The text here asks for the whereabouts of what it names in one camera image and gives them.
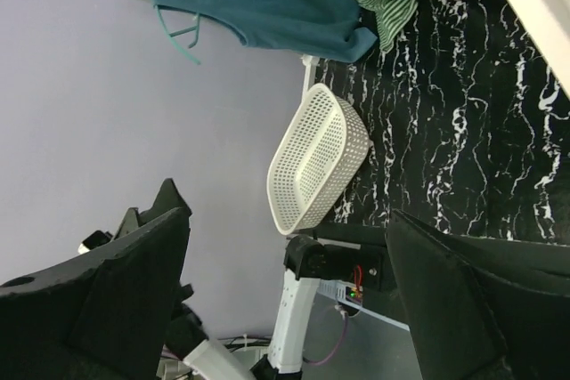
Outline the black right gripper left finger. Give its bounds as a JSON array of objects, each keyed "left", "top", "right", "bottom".
[{"left": 0, "top": 206, "right": 193, "bottom": 380}]

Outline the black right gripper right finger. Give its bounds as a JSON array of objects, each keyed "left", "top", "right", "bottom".
[{"left": 386, "top": 210, "right": 569, "bottom": 379}]

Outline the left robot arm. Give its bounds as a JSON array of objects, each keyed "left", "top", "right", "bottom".
[{"left": 78, "top": 178, "right": 326, "bottom": 379}]

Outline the teal plastic hanger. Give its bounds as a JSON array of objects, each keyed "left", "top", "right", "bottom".
[{"left": 151, "top": 0, "right": 201, "bottom": 65}]

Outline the teal tank top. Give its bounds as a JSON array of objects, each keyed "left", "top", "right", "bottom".
[{"left": 148, "top": 0, "right": 376, "bottom": 63}]

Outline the white perforated plastic basket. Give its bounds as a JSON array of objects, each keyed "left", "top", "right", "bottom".
[{"left": 266, "top": 83, "right": 371, "bottom": 236}]

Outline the black mounting base plate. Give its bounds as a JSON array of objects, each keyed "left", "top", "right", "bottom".
[{"left": 310, "top": 222, "right": 397, "bottom": 293}]

